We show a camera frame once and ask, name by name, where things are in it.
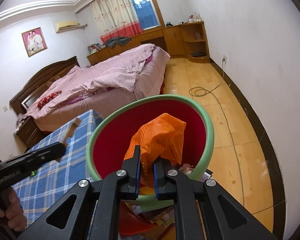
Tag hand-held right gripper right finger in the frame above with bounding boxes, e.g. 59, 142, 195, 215
153, 158, 278, 240

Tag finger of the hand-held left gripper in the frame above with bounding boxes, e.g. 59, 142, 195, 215
0, 142, 67, 173

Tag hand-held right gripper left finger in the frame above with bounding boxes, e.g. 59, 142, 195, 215
16, 144, 141, 240

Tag orange foam net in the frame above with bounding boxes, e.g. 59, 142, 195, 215
124, 122, 155, 188

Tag notched wooden block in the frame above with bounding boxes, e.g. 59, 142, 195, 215
55, 117, 82, 162

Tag orange plastic bag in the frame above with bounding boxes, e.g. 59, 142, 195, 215
140, 113, 187, 166

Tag green-rimmed red bin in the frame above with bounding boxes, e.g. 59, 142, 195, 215
86, 94, 215, 212

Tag person's left hand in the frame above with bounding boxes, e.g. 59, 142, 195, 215
0, 189, 27, 231

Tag dark wooden nightstand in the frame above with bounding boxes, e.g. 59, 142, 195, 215
14, 116, 47, 149

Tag blue plaid blanket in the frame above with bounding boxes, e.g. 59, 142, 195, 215
11, 109, 103, 227

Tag crumpled pink paper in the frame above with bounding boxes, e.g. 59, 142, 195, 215
179, 164, 197, 176

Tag pile of papers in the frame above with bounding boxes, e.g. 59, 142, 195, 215
130, 201, 177, 228

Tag clothes pile on nightstand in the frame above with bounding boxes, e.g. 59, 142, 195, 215
15, 112, 28, 133

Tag red plastic bag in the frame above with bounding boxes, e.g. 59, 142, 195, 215
119, 204, 166, 236

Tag red floral pillow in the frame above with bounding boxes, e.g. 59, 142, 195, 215
37, 90, 62, 108

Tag dark wooden headboard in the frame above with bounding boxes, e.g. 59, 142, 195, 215
9, 56, 80, 115

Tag wooden bed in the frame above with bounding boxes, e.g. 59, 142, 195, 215
25, 43, 171, 133

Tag bed with pink blanket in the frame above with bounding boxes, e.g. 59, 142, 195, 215
26, 43, 171, 119

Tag grey clothes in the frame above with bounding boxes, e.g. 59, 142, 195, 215
105, 37, 132, 49

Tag long wooden cabinet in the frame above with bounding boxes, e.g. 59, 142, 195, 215
87, 21, 210, 64

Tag cream and pink curtain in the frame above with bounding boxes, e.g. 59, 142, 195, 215
90, 0, 144, 44

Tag long floor cable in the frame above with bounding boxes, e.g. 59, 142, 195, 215
189, 57, 246, 203

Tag framed wall photo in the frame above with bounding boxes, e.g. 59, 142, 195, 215
22, 27, 48, 57

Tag wall air conditioner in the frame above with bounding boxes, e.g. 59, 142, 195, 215
53, 20, 81, 34

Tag window with wooden frame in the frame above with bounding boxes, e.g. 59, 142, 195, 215
126, 0, 164, 30

